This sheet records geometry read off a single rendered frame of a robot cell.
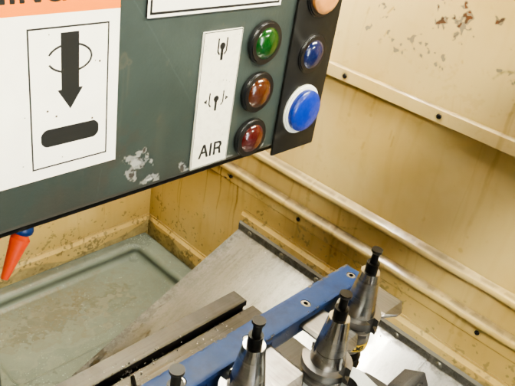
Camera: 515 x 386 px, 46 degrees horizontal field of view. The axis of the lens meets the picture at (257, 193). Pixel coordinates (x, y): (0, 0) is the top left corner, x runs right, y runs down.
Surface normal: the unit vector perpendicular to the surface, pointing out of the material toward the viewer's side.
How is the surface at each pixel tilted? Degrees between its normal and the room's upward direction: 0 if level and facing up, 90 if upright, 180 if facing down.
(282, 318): 0
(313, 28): 90
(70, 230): 90
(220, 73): 90
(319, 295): 0
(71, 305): 0
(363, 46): 90
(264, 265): 24
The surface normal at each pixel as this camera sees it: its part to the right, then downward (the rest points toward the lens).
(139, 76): 0.71, 0.45
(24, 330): 0.15, -0.85
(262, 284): -0.15, -0.66
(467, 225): -0.69, 0.28
